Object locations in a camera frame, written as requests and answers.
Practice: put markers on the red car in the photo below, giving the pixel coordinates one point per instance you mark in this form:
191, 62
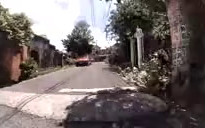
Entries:
82, 61

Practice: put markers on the grey asphalt road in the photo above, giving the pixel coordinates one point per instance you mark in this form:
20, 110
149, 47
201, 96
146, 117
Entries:
80, 78

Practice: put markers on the pale post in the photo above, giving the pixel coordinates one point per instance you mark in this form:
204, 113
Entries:
139, 46

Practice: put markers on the flowering bushes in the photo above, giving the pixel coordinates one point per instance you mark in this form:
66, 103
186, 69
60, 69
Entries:
146, 75

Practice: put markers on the green bush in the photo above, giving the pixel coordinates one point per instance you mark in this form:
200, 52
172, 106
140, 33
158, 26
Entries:
28, 69

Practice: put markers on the thick tree trunk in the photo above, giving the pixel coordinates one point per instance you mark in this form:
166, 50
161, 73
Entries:
190, 50

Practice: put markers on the dark stone mound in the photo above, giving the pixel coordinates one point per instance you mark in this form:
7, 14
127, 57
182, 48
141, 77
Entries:
116, 108

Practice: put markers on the red brick wall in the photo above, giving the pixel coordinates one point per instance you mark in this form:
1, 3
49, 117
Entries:
6, 63

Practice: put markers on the dark round tree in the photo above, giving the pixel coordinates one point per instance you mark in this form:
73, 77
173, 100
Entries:
79, 40

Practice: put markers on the leafy tree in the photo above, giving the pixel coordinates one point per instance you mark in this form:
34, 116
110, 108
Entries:
10, 23
136, 16

